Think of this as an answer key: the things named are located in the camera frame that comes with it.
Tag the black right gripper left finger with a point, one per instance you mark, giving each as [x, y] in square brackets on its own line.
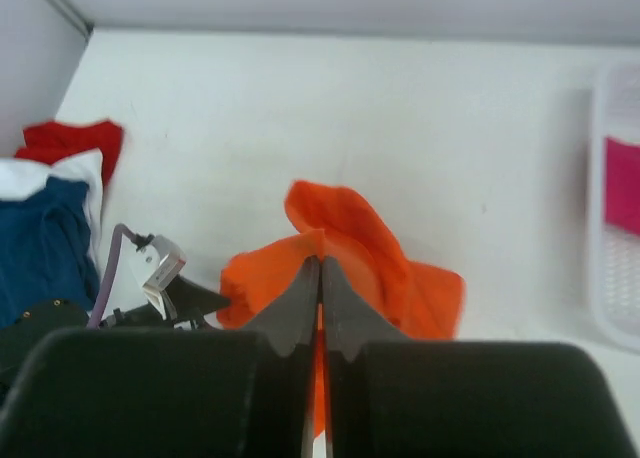
[276, 378]

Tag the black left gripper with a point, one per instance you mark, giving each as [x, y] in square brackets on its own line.
[191, 302]

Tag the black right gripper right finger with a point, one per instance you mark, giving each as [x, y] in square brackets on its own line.
[351, 324]

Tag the orange t shirt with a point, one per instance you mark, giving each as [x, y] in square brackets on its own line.
[408, 417]

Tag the blue folded t shirt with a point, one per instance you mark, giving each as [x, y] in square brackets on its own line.
[45, 250]

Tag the white folded t shirt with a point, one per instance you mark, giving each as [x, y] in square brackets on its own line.
[22, 178]

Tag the red folded t shirt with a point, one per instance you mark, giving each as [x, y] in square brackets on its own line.
[51, 141]

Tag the white plastic basket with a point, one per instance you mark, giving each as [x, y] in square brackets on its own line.
[612, 263]

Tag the pink t shirt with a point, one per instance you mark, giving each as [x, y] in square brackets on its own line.
[622, 185]

